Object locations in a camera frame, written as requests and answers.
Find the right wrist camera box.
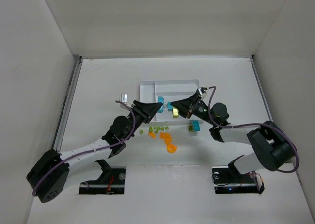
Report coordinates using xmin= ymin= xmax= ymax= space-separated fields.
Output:
xmin=196 ymin=87 xmax=208 ymax=97

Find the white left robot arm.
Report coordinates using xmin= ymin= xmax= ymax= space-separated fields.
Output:
xmin=26 ymin=100 xmax=163 ymax=203

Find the olive green lego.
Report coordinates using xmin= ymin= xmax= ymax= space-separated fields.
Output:
xmin=172 ymin=107 xmax=179 ymax=118

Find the teal rounded lego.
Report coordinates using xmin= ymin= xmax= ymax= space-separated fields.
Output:
xmin=191 ymin=120 xmax=201 ymax=132

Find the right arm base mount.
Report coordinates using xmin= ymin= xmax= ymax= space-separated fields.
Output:
xmin=211 ymin=165 xmax=265 ymax=195

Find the teal lego small brick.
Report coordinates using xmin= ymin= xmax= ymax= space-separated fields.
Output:
xmin=167 ymin=102 xmax=173 ymax=111

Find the orange curved lego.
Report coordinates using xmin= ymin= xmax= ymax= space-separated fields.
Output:
xmin=148 ymin=132 xmax=156 ymax=139

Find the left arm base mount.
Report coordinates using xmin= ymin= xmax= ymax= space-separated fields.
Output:
xmin=79 ymin=160 xmax=126 ymax=195

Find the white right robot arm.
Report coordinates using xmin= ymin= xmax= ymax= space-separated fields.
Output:
xmin=171 ymin=87 xmax=300 ymax=175

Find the orange lego cluster piece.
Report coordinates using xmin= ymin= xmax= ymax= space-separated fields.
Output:
xmin=160 ymin=132 xmax=172 ymax=145

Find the orange arch lego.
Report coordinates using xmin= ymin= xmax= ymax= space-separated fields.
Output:
xmin=167 ymin=144 xmax=177 ymax=153

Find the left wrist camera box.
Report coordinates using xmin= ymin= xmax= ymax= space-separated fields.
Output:
xmin=120 ymin=93 xmax=128 ymax=103

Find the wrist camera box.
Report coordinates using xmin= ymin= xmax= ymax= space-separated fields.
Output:
xmin=196 ymin=87 xmax=208 ymax=97
xmin=120 ymin=93 xmax=128 ymax=103

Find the white divided sorting tray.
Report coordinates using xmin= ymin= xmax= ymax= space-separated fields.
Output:
xmin=140 ymin=79 xmax=199 ymax=125

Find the green lego row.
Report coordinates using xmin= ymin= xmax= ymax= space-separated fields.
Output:
xmin=149 ymin=126 xmax=169 ymax=132

